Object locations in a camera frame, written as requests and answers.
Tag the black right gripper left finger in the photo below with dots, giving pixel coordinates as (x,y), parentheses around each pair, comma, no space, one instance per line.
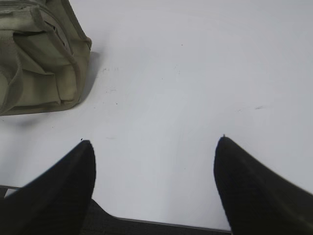
(55,203)

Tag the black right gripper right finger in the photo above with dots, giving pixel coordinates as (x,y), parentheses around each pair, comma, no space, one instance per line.
(256,200)

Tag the olive yellow canvas bag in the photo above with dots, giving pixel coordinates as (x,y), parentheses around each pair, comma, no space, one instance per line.
(44,57)

